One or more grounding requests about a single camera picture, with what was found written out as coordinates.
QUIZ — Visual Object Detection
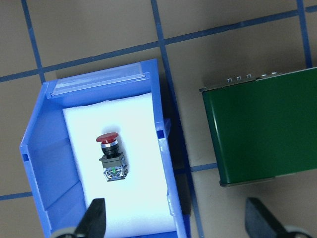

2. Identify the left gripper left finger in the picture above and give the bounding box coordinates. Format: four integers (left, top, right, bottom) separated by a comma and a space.
75, 198, 106, 238

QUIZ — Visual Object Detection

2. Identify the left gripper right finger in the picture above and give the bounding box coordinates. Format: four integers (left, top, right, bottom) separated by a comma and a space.
245, 197, 287, 238

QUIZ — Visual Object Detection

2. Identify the red push button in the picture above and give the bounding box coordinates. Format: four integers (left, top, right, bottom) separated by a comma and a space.
96, 132, 128, 182

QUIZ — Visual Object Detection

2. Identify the left bin white foam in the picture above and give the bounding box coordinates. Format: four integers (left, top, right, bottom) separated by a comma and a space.
63, 93, 176, 238

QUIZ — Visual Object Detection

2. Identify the left blue plastic bin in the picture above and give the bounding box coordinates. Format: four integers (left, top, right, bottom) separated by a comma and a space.
20, 59, 191, 238

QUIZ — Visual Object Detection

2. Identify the green conveyor belt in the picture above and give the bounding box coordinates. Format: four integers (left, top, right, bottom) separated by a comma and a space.
201, 68, 317, 187

